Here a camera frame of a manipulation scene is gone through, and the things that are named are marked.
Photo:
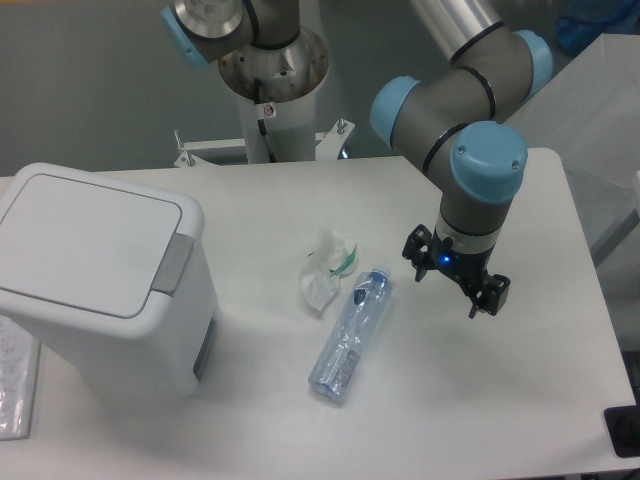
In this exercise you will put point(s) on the clear plastic water bottle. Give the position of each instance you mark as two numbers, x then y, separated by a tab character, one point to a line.
351	334

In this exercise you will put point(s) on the crumpled white tissue wrapper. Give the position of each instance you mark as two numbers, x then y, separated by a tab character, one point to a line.
333	257

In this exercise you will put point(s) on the paper sheet in sleeve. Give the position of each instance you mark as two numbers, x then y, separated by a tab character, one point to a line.
20	355

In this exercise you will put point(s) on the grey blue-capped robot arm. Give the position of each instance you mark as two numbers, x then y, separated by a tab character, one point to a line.
448	129

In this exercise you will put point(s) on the black device at table edge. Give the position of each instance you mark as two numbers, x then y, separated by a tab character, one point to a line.
623	426

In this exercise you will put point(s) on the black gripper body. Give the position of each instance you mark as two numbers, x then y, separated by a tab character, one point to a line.
462	258

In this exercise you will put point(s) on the white push-lid trash can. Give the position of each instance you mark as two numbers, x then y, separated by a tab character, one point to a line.
109	274

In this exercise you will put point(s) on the white side cabinet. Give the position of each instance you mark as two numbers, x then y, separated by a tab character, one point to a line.
589	115

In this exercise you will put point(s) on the blue bag in corner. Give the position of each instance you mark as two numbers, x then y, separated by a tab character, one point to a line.
580	23

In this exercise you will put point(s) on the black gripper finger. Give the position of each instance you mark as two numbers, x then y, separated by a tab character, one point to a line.
417	250
491	295

